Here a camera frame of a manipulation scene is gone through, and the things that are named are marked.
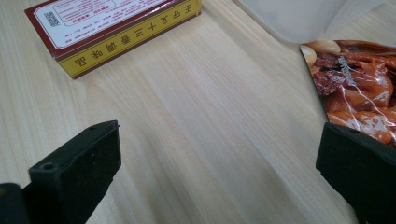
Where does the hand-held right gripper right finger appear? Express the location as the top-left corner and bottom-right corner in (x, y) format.
(315, 121), (396, 224)

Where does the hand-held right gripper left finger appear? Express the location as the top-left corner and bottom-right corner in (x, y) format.
(21, 119), (122, 224)

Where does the green and gold food pouch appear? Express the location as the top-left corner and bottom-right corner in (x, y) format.
(299, 39), (396, 146)

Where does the yellow stick packet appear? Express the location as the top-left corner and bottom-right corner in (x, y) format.
(23, 0), (203, 80)

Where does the clear plastic container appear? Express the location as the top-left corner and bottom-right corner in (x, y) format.
(232, 0), (390, 45)

